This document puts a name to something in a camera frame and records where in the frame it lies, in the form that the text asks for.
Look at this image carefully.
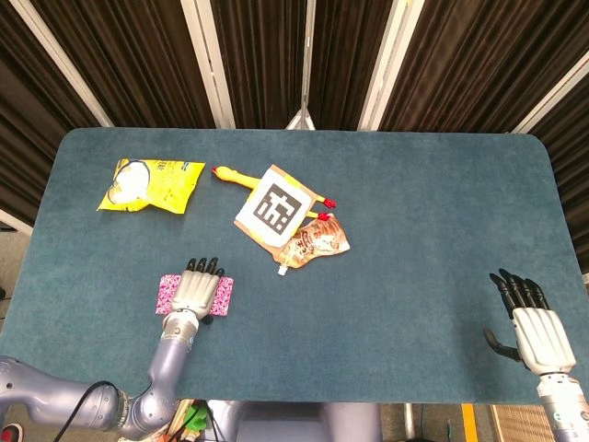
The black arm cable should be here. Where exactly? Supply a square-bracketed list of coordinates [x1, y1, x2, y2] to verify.
[53, 380, 119, 442]

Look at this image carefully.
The yellow floor tape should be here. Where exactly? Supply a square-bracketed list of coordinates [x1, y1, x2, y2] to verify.
[461, 403, 479, 442]

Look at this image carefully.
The brown spouted sauce pouch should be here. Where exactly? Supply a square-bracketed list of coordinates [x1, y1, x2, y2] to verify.
[272, 215, 352, 276]

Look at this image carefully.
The black pleated curtain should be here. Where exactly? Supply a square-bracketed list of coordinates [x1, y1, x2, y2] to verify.
[0, 0, 589, 259]

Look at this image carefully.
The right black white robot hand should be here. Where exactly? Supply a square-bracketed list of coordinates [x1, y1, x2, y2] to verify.
[482, 268, 577, 377]

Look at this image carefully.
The cardboard with black marker tag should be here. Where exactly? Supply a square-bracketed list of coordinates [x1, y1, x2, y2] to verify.
[233, 164, 318, 257]

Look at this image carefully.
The grey robot torso base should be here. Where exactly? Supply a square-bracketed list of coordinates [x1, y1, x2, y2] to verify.
[205, 399, 384, 442]

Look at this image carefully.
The green plastic object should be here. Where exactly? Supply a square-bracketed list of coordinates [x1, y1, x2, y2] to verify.
[182, 401, 209, 433]

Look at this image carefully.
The white frame pole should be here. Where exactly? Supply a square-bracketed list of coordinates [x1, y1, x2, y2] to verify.
[179, 0, 237, 130]
[8, 0, 115, 128]
[357, 0, 425, 132]
[284, 0, 317, 132]
[509, 62, 589, 135]

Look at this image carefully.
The cardboard box clutter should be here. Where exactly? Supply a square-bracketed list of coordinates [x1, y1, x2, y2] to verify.
[163, 398, 197, 442]

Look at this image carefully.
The yellow rubber chicken toy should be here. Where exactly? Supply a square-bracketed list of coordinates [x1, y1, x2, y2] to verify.
[211, 165, 338, 223]

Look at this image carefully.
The yellow snack bag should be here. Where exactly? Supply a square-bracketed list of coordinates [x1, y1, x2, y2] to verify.
[96, 157, 207, 216]

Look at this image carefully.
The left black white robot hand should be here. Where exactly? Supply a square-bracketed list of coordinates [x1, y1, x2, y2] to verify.
[169, 256, 226, 327]

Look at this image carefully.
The blue felt table cover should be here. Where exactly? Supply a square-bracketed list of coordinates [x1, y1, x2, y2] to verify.
[0, 127, 589, 407]

